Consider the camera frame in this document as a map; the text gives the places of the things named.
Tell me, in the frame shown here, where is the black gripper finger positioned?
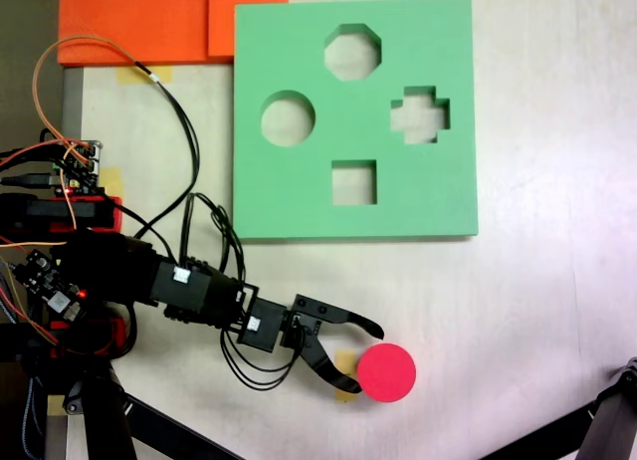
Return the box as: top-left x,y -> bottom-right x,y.
318,305 -> 385,342
297,325 -> 364,396

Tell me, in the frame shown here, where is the red cylinder block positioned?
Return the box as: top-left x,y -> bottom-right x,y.
356,343 -> 417,404

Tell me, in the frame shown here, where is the green shape-hole board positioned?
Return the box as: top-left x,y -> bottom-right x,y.
231,0 -> 480,242

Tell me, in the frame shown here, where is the orange foam block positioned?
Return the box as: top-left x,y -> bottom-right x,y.
58,0 -> 290,66

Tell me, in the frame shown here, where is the red black table clamp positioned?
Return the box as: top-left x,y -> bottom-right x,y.
0,193 -> 124,233
29,316 -> 135,357

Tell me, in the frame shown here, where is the black driver board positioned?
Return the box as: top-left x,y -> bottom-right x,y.
13,248 -> 85,323

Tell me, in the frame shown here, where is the black servo cable loop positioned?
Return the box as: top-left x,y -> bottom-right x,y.
218,325 -> 306,392
181,192 -> 249,285

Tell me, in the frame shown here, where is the long black cable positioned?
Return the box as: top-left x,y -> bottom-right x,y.
131,59 -> 201,242

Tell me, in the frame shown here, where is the black USB cable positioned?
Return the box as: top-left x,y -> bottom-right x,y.
0,172 -> 62,189

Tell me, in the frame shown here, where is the orange wire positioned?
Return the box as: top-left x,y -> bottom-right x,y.
31,35 -> 141,150

